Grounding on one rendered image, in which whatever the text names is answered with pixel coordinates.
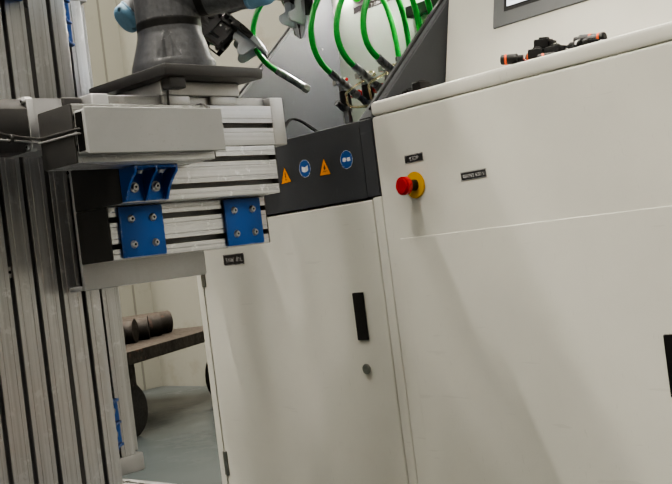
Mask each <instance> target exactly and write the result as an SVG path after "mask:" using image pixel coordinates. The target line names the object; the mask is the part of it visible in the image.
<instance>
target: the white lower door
mask: <svg viewBox="0 0 672 484"><path fill-rule="evenodd" d="M267 219H268V227H269V235H270V243H264V244H257V245H250V246H242V247H234V248H226V249H217V250H208V251H204V256H205V264H206V272H207V273H206V274H205V275H201V282H202V287H205V296H206V304H207V312H208V320H209V328H210V336H211V344H212V352H213V360H214V368H215V376H216V384H217V392H218V400H219V408H220V416H221V424H222V432H223V440H224V449H225V451H223V459H224V467H225V475H228V481H229V484H409V478H408V470H407V462H406V455H405V447H404V439H403V431H402V423H401V415H400V407H399V399H398V391H397V383H396V375H395V367H394V359H393V352H392V344H391V336H390V328H389V320H388V312H387V304H386V296H385V288H384V280H383V272H382V264H381V256H380V249H379V241H378V233H377V225H376V217H375V209H374V201H373V200H368V201H362V202H356V203H350V204H344V205H338V206H332V207H326V208H320V209H314V210H308V211H302V212H296V213H290V214H284V215H278V216H272V217H267Z"/></svg>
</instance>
